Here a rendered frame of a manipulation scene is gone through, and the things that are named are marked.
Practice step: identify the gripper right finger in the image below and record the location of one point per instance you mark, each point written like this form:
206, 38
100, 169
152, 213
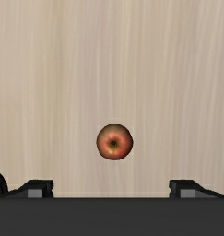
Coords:
184, 187

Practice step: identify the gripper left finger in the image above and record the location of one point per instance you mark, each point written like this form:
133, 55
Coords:
38, 187

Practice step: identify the red apple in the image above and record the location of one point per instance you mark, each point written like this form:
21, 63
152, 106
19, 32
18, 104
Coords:
114, 141

